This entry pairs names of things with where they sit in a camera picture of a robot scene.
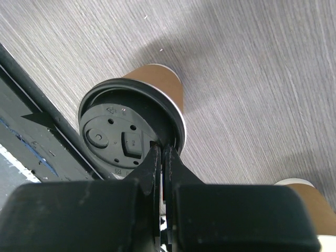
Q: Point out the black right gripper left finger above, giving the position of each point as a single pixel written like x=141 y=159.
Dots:
x=147 y=235

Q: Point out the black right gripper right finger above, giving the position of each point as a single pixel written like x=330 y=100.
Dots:
x=186 y=205

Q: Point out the brown paper coffee cup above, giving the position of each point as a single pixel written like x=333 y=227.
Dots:
x=166 y=81

